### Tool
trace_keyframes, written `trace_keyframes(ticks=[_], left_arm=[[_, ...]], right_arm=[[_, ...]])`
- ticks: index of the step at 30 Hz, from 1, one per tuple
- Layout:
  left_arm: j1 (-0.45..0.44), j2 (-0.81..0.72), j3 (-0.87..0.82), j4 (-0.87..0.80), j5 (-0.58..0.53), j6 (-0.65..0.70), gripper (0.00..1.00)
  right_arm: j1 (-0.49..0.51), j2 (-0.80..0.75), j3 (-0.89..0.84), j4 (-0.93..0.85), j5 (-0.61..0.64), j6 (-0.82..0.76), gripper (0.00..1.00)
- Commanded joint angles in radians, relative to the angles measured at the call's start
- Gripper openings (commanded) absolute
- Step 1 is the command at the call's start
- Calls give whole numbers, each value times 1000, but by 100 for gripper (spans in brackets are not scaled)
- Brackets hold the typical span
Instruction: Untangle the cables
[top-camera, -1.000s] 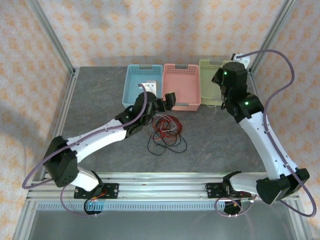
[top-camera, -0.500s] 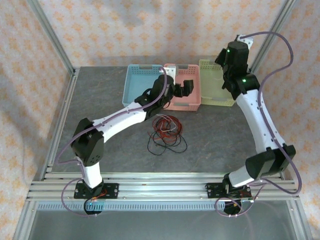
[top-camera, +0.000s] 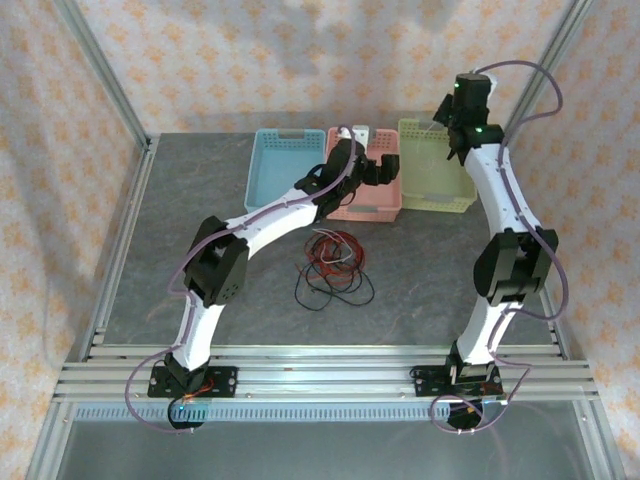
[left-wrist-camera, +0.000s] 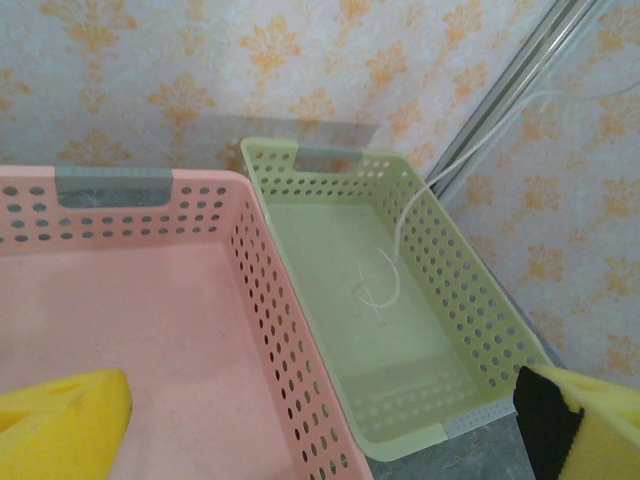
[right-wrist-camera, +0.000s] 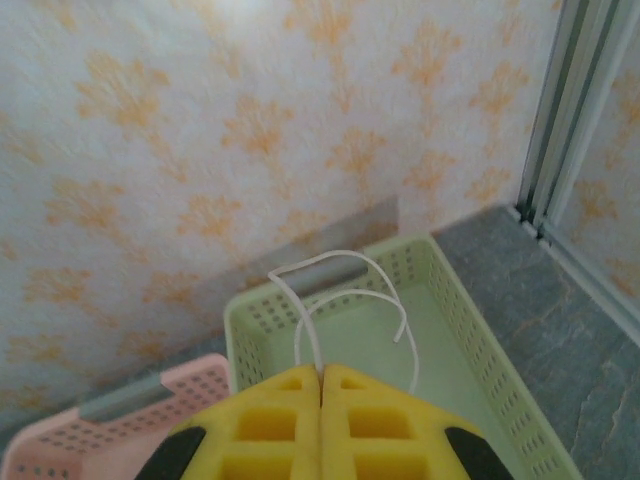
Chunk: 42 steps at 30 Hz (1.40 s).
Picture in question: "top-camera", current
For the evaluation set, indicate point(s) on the pink plastic basket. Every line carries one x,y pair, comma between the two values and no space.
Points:
387,145

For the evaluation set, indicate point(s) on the green plastic basket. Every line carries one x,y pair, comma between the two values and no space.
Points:
430,185

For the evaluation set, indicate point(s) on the blue plastic basket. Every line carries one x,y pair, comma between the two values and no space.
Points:
280,170

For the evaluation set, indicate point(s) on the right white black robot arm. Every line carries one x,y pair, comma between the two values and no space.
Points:
500,190

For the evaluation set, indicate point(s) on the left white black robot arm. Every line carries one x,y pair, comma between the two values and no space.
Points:
270,220

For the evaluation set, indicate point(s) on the aluminium frame post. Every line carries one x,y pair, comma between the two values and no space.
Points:
105,70
545,70

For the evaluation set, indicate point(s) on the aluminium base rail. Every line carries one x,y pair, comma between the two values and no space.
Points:
325,375

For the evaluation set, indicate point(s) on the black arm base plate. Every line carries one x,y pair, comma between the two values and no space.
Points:
225,380
425,382

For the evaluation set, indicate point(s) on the aluminium table side rail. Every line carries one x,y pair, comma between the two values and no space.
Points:
561,337
131,210

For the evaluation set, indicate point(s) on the aluminium lower frame bar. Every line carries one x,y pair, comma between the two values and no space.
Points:
600,440
50,440

